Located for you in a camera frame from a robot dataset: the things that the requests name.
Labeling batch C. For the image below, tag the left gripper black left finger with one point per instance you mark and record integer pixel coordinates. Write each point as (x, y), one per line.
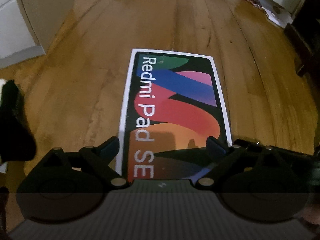
(95, 163)

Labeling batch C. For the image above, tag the white drawer cabinet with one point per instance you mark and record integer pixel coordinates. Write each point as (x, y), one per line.
(28, 27)

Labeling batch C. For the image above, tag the Redmi Pad SE box lid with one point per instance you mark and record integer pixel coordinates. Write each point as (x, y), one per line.
(172, 103)

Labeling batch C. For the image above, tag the dark wooden furniture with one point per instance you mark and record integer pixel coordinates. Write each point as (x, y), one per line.
(303, 33)

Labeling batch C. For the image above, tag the red patterned wrapper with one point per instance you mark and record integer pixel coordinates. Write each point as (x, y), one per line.
(255, 3)

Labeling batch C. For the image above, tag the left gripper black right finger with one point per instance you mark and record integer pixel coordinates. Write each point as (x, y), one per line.
(220, 176)

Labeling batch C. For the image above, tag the white papers on floor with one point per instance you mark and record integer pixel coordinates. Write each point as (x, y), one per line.
(276, 14)

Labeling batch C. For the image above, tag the black sock foot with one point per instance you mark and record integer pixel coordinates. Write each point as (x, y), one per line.
(17, 140)

